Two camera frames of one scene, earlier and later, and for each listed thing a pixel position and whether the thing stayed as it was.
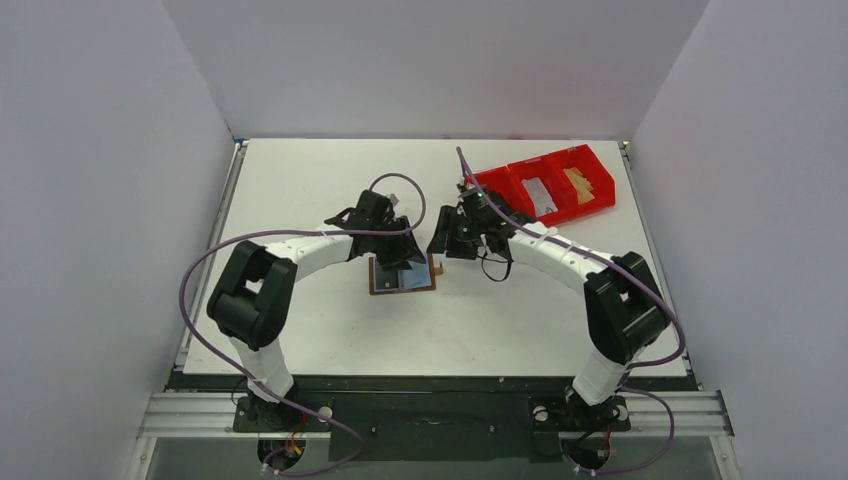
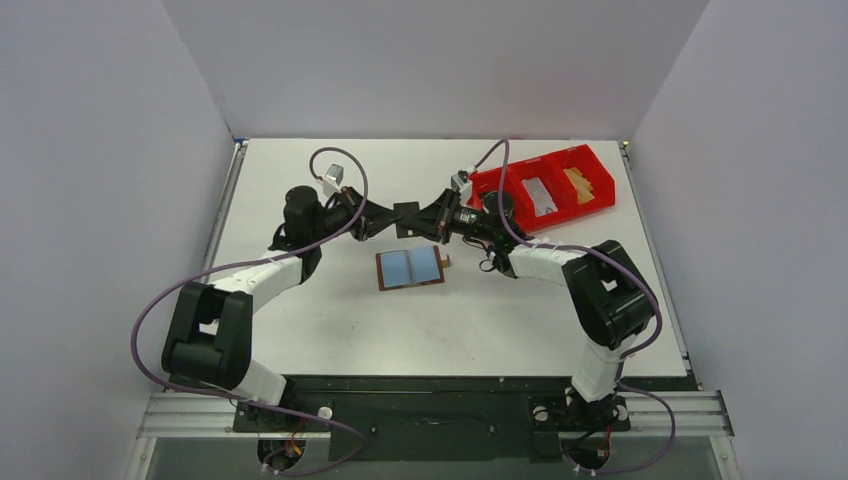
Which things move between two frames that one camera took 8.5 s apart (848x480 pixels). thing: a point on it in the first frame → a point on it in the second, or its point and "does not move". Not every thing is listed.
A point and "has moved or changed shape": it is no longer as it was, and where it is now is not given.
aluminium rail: [198, 415] does not move
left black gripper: [405, 250] → [373, 220]
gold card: [583, 189] does not move
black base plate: [433, 418] does not move
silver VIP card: [538, 195] does not move
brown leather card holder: [419, 277] has moved or changed shape
